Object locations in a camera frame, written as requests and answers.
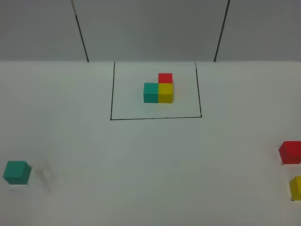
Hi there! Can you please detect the template green block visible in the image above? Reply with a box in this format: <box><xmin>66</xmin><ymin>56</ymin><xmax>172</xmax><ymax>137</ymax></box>
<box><xmin>143</xmin><ymin>83</ymin><xmax>158</xmax><ymax>103</ymax></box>

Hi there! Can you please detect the template yellow block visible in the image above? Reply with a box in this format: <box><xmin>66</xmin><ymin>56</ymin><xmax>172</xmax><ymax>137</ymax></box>
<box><xmin>158</xmin><ymin>83</ymin><xmax>174</xmax><ymax>103</ymax></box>

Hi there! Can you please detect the template red block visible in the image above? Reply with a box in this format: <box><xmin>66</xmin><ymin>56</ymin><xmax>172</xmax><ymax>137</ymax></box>
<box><xmin>158</xmin><ymin>73</ymin><xmax>173</xmax><ymax>83</ymax></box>

